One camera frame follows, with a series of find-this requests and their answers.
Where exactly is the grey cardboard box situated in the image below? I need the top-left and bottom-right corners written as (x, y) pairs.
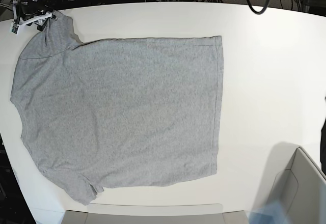
top-left (273, 147), bottom-right (325, 223)

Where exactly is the blue transparent bag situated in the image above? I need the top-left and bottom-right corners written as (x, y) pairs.
top-left (248, 201), bottom-right (292, 224)

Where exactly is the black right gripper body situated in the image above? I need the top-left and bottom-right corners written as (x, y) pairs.
top-left (17, 0), bottom-right (45, 21)

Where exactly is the grey plastic tray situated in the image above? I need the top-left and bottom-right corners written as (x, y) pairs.
top-left (62, 204), bottom-right (249, 223)

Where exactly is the grey T-shirt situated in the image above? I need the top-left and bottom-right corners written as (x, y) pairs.
top-left (10, 12), bottom-right (224, 205)

